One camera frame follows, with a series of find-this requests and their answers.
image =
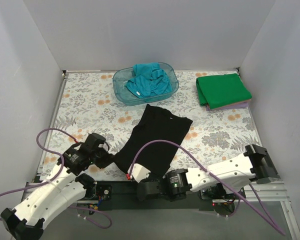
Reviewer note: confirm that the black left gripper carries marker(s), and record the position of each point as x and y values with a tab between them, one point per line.
106	158

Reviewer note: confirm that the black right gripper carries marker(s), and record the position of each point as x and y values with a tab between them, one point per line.
145	189

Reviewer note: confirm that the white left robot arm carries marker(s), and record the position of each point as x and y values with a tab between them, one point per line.
66	184

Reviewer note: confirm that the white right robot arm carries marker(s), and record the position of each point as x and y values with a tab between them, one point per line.
223	180

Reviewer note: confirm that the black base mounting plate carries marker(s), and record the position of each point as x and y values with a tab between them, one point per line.
122	195

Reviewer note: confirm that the floral table mat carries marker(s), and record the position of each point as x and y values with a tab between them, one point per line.
175	133

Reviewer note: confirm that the clear blue plastic basket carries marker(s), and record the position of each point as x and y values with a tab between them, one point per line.
121	77

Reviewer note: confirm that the teal t shirt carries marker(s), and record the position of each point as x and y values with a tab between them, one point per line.
149	80

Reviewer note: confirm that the folded green t shirt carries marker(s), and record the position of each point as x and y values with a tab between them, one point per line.
217	91

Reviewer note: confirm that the folded lilac t shirt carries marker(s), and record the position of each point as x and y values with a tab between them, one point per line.
237	105

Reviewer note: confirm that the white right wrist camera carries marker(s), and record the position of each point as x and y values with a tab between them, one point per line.
137	173

